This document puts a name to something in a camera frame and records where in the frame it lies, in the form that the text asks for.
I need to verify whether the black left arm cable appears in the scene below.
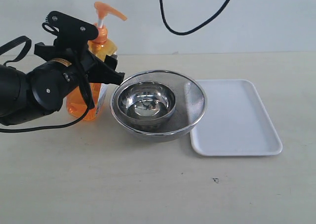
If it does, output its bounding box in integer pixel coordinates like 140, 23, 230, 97
0, 36, 96, 133

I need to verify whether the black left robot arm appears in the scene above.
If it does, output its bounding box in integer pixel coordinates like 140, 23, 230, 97
0, 43, 125, 126

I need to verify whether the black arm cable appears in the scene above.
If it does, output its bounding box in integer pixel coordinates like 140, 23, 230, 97
0, 36, 96, 133
158, 0, 239, 36

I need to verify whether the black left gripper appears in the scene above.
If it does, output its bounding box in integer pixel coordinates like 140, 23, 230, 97
27, 42, 125, 112

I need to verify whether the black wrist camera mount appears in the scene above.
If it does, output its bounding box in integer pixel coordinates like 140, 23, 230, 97
42, 11, 99, 52

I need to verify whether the white plastic tray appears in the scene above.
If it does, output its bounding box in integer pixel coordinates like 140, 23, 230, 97
190, 79, 283, 156

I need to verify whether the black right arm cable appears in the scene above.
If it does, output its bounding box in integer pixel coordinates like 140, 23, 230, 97
158, 0, 239, 36

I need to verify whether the large steel mesh basin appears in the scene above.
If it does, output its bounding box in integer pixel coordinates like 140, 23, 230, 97
110, 70, 207, 143

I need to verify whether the small stainless steel bowl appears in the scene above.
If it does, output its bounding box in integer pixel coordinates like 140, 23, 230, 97
116, 81, 176, 126

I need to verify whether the orange pump soap bottle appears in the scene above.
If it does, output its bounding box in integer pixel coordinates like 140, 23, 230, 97
66, 1, 127, 121

